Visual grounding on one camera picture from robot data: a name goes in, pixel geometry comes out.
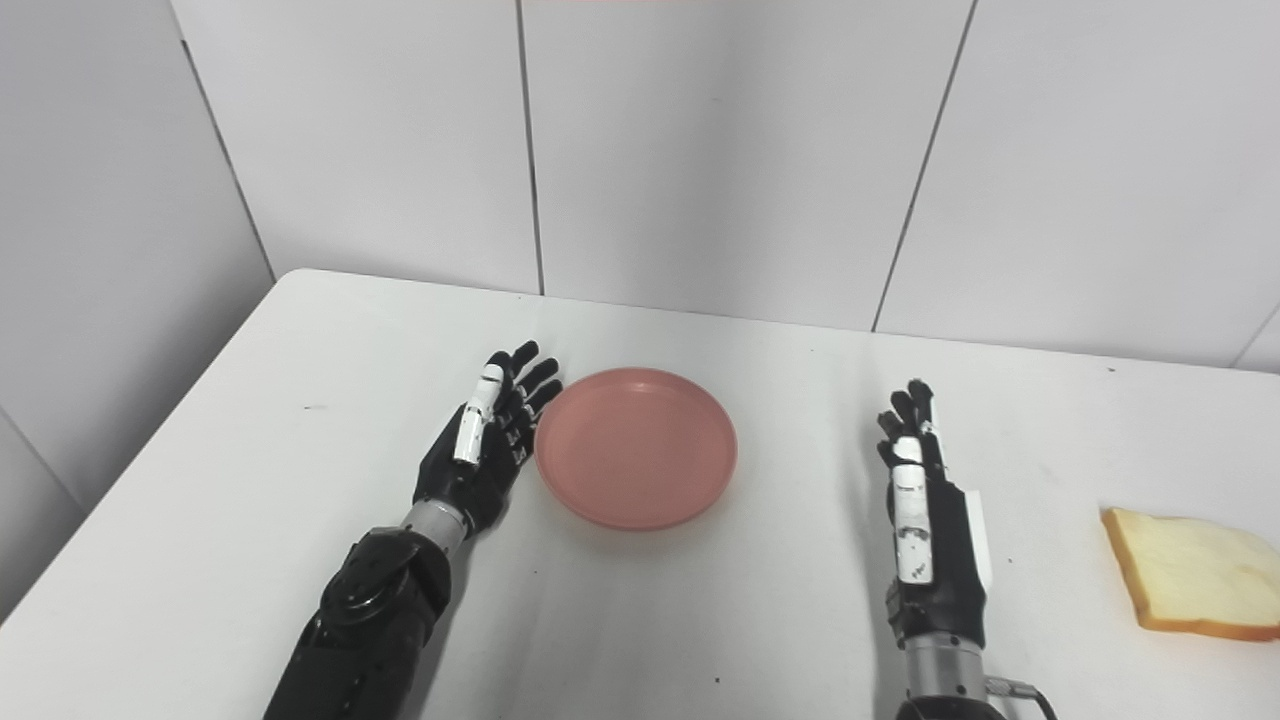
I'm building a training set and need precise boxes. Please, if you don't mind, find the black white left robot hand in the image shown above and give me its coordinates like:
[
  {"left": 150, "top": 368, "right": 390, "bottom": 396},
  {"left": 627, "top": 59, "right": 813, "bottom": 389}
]
[{"left": 413, "top": 341, "right": 564, "bottom": 539}]

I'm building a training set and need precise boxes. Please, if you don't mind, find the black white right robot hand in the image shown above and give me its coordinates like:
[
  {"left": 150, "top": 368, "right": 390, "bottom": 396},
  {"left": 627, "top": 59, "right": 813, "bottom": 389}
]
[{"left": 877, "top": 379, "right": 994, "bottom": 651}]

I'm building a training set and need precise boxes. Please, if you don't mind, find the pink round plate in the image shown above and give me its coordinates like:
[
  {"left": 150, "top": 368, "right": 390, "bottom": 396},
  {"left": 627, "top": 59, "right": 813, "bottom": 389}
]
[{"left": 534, "top": 367, "right": 739, "bottom": 531}]

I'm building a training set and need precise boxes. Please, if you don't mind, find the slice of white bread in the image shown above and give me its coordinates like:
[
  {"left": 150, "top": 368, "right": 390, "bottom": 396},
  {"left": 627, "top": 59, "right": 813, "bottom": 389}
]
[{"left": 1102, "top": 507, "right": 1280, "bottom": 642}]

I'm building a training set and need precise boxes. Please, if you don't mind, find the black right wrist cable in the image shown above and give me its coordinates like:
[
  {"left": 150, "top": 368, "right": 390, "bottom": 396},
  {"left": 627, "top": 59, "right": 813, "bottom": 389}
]
[{"left": 985, "top": 676, "right": 1058, "bottom": 720}]

